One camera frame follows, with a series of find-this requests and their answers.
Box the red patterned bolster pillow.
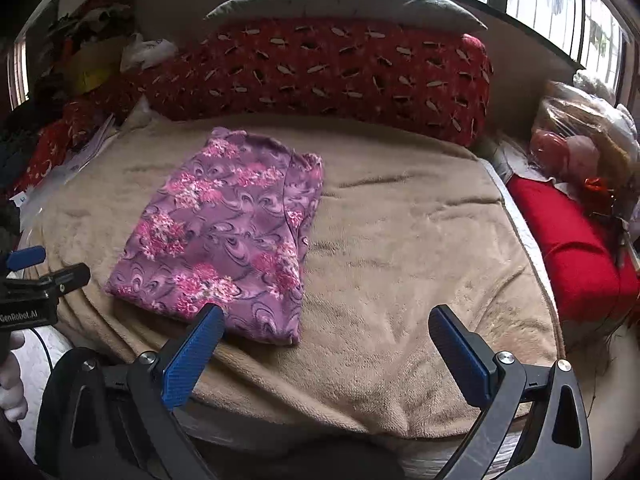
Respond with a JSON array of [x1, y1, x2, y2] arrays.
[[100, 19, 493, 148]]

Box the black cable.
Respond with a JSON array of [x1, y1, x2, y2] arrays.
[[30, 326, 56, 376]]

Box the yellow box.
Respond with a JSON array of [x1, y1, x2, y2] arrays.
[[67, 37, 131, 93]]

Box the beige fleece blanket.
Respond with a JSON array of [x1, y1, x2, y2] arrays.
[[22, 112, 561, 441]]

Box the purple floral garment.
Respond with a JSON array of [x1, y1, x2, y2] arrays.
[[104, 127, 325, 346]]

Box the white plastic bag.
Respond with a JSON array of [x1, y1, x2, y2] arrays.
[[120, 34, 178, 73]]

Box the person's left hand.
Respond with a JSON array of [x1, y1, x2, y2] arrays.
[[0, 331, 29, 423]]

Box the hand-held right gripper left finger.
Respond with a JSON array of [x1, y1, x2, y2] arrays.
[[35, 304, 227, 480]]

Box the clear plastic bag of items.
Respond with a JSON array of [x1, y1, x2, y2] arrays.
[[530, 80, 640, 196]]

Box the white paper sheets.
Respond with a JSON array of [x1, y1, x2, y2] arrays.
[[65, 115, 121, 171]]

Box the grey pillow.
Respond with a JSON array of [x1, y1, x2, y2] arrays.
[[205, 0, 488, 31]]

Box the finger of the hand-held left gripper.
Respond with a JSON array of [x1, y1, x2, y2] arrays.
[[4, 246, 47, 272], [2, 262, 92, 302]]

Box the pile of dark clothes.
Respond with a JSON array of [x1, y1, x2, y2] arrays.
[[45, 0, 136, 51]]

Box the red cushion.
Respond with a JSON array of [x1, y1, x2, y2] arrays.
[[507, 175, 640, 323]]

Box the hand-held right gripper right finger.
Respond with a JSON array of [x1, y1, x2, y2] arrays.
[[428, 304, 593, 480]]

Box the red patterned cloth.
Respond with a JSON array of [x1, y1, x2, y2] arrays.
[[15, 100, 108, 196]]

